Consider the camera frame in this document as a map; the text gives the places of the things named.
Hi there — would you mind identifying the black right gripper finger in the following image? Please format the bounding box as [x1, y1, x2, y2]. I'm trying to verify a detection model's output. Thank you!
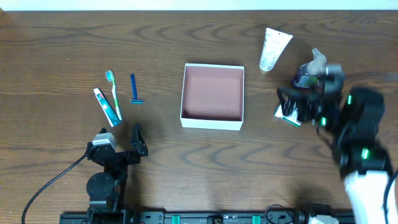
[277, 86, 311, 101]
[281, 101, 306, 122]

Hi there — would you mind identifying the purple soap pump bottle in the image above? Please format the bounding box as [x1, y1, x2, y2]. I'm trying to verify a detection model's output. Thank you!
[291, 48, 327, 89]

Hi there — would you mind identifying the white lotion tube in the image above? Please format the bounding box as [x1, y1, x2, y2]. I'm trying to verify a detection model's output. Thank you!
[259, 28, 293, 73]

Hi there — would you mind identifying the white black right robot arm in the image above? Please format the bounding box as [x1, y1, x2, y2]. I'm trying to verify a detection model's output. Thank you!
[277, 82, 397, 223]

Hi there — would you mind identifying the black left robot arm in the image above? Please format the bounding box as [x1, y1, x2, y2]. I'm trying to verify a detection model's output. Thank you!
[85, 123, 148, 212]

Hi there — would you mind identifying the teal white toothpaste tube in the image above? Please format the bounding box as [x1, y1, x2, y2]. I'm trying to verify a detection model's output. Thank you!
[93, 88, 121, 127]

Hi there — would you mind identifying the green white soap box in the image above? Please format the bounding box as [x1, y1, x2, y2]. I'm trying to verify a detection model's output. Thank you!
[274, 105, 302, 127]

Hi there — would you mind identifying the blue disposable razor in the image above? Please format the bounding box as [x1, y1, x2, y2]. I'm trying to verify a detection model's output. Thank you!
[130, 73, 144, 105]

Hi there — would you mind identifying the green white toothbrush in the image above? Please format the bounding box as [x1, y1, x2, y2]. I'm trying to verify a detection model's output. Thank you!
[105, 70, 123, 120]

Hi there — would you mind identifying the white box with pink interior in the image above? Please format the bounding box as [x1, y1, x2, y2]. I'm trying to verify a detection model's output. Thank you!
[180, 63, 244, 131]

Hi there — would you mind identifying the black left camera cable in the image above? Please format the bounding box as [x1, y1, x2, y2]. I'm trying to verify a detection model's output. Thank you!
[21, 153, 89, 224]

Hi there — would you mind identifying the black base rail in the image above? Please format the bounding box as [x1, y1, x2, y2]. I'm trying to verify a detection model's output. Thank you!
[58, 208, 355, 224]

